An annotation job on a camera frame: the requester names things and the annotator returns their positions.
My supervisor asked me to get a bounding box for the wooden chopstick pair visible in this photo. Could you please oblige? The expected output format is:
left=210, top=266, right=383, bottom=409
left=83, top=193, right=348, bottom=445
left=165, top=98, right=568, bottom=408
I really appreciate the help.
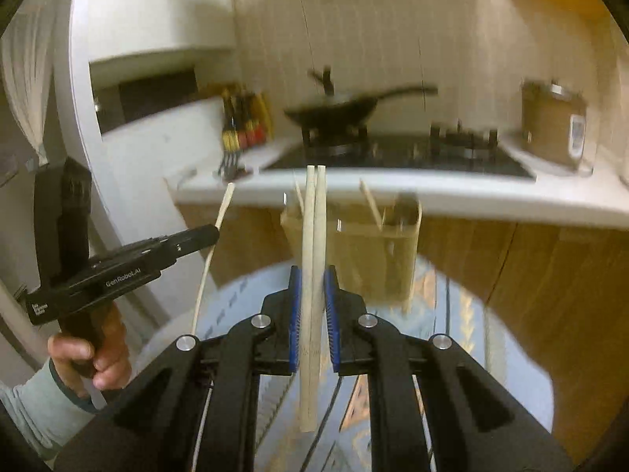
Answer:
left=298, top=165, right=316, bottom=433
left=307, top=165, right=327, bottom=405

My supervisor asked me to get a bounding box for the single wooden chopstick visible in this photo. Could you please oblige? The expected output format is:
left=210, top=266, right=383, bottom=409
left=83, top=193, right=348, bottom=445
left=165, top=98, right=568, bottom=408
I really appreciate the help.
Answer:
left=190, top=182, right=235, bottom=337

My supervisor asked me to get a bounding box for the black ladle spoon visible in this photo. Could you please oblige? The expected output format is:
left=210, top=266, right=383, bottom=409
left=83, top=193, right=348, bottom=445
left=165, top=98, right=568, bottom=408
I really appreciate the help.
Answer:
left=391, top=193, right=419, bottom=231

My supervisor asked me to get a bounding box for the grey sleeve left forearm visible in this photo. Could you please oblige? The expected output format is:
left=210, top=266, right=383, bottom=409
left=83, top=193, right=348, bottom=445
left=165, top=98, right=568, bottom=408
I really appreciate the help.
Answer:
left=1, top=359, right=98, bottom=461

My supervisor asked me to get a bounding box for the person left hand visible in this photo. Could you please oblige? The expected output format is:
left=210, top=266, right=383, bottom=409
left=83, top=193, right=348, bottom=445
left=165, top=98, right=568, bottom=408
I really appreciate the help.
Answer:
left=47, top=304, right=132, bottom=402

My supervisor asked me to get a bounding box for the patterned blue table mat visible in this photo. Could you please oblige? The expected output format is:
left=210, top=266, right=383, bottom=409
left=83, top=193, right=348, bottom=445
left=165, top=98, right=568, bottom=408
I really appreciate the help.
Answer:
left=135, top=259, right=554, bottom=471

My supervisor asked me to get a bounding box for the beige slotted utensil basket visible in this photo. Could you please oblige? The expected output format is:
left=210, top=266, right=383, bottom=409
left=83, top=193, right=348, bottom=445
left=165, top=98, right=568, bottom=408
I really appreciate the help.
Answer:
left=279, top=198, right=425, bottom=315

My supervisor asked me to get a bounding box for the red label sauce bottle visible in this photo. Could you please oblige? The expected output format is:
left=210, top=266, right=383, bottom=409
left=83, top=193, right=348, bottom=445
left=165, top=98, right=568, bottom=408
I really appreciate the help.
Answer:
left=239, top=93, right=265, bottom=148

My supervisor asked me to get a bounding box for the dark soy sauce bottle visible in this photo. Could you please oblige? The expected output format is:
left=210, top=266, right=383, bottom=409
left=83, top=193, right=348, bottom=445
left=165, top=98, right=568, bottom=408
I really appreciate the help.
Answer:
left=222, top=90, right=241, bottom=152

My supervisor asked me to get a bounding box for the yellow bottle behind sauces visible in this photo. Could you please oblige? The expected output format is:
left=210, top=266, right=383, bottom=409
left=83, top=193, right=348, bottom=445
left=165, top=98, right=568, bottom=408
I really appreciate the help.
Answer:
left=257, top=92, right=274, bottom=141

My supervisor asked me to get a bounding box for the black gas stove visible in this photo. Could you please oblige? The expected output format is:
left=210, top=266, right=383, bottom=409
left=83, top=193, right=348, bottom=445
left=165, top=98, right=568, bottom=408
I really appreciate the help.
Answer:
left=265, top=124, right=535, bottom=180

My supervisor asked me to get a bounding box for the black wok pan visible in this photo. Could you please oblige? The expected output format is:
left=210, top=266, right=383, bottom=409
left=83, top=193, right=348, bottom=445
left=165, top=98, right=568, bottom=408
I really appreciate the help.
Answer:
left=283, top=66, right=438, bottom=129

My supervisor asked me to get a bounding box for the brown rice cooker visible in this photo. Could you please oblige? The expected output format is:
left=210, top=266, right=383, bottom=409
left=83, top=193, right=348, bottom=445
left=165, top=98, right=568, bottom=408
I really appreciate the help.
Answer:
left=521, top=79, right=594, bottom=177

